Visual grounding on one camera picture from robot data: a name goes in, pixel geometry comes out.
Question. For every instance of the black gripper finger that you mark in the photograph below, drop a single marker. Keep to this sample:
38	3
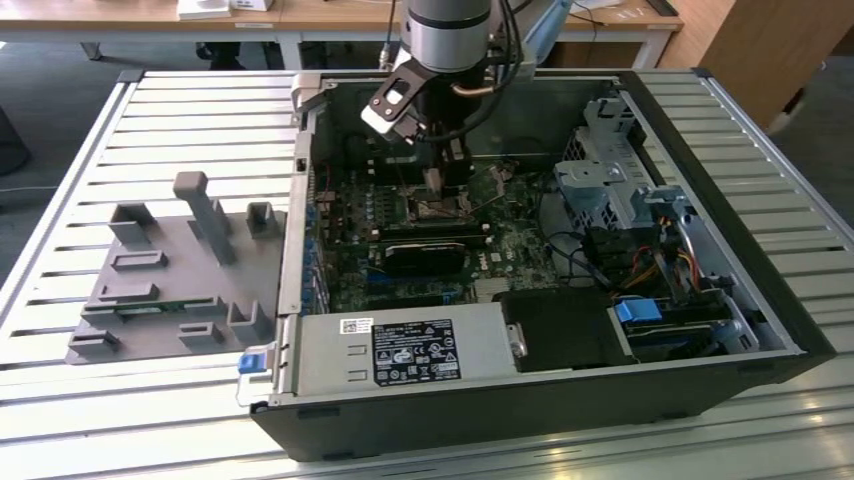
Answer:
441	155
460	162

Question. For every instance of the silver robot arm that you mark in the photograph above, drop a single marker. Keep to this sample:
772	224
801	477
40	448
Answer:
447	35

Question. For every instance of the CPU socket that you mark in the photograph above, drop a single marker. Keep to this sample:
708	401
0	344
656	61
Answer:
427	212

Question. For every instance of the black fan shroud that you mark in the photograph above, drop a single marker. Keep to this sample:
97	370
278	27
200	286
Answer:
353	150

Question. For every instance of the black RAM stick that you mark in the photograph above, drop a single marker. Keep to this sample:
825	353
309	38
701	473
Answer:
433	234

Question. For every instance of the green motherboard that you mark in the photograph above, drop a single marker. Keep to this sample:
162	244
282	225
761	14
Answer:
520	240

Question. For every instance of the black graphics card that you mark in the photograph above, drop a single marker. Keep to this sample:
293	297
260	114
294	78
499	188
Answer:
427	260

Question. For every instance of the metal drive cage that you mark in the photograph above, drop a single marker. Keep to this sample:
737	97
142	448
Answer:
593	175

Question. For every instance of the pale blue teach pendant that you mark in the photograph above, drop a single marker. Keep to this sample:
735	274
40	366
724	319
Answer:
547	25

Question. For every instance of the silver chipset heatsink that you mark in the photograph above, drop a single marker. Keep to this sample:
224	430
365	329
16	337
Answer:
489	289

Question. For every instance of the black chair base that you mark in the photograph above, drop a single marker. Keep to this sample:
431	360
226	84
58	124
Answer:
222	55

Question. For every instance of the small white box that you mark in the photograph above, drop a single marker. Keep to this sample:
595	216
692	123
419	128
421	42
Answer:
249	5

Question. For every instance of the black drive box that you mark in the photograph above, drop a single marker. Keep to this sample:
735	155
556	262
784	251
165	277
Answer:
567	330

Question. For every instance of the black desk tray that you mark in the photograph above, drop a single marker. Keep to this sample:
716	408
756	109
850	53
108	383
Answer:
667	6

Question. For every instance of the blue disk carrier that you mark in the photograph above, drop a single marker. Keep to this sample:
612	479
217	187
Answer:
636	312

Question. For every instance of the large white box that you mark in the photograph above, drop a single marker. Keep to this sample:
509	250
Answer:
200	12

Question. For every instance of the silver power supply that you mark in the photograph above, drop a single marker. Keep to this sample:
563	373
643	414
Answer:
326	360

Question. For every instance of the grey parts rack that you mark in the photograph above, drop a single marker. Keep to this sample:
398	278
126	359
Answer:
173	260

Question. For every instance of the wooden cabinet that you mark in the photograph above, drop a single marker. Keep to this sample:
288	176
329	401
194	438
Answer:
767	50

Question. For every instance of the blue case latch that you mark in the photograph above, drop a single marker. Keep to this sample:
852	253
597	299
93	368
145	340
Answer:
250	364

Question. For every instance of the green RAM stick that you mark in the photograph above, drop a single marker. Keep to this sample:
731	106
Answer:
169	305

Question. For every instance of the wooden desk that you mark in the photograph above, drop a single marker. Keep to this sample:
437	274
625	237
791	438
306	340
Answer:
133	22

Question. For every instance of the black PC case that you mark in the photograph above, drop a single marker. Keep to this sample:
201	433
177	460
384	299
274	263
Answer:
533	415

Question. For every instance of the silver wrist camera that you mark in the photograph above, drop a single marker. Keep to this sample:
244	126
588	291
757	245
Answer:
386	117

